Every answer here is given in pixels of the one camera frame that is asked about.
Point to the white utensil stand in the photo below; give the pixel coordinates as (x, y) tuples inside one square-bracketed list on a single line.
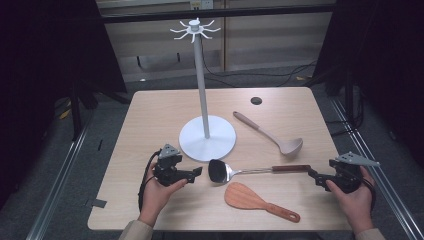
[(201, 83)]

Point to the person's right hand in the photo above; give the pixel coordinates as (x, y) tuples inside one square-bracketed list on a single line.
[(358, 206)]

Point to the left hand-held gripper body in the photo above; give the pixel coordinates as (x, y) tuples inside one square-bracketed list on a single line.
[(166, 173)]

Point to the metal floor rail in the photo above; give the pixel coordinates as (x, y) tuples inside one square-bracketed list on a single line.
[(373, 160), (56, 186)]

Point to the wall socket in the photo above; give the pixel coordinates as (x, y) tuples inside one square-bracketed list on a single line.
[(201, 4)]

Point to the beige ladle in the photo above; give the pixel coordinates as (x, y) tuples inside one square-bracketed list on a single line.
[(290, 146)]

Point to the grey tape piece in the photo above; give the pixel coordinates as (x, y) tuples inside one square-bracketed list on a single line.
[(98, 203)]

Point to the black horizontal bar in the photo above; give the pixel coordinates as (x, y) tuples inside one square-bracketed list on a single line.
[(233, 12)]

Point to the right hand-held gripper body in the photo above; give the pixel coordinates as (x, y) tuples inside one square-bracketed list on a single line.
[(346, 176)]

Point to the yellow floor tape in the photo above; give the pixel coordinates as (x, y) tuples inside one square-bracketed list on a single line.
[(65, 114), (301, 78)]

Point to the black metal stand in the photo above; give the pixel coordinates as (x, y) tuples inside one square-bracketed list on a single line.
[(348, 96), (76, 113)]

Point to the person's left hand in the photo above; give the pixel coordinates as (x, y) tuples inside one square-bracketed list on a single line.
[(156, 200)]

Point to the wooden rice paddle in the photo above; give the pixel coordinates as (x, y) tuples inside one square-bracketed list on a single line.
[(240, 196)]

